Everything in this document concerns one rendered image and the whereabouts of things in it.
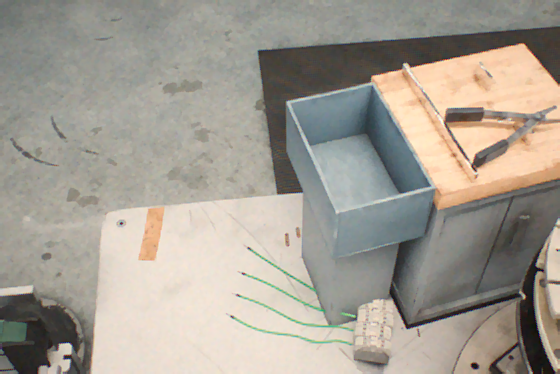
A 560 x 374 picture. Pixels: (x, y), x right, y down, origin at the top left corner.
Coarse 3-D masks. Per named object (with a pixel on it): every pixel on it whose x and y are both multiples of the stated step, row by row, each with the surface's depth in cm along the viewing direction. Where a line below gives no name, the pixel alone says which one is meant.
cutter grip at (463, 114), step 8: (448, 112) 73; (456, 112) 73; (464, 112) 73; (472, 112) 73; (480, 112) 73; (448, 120) 74; (456, 120) 74; (464, 120) 74; (472, 120) 74; (480, 120) 74
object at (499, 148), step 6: (498, 144) 70; (504, 144) 70; (486, 150) 69; (492, 150) 69; (498, 150) 70; (504, 150) 71; (474, 156) 69; (480, 156) 69; (486, 156) 69; (492, 156) 70; (498, 156) 71; (474, 162) 70; (480, 162) 69; (486, 162) 70
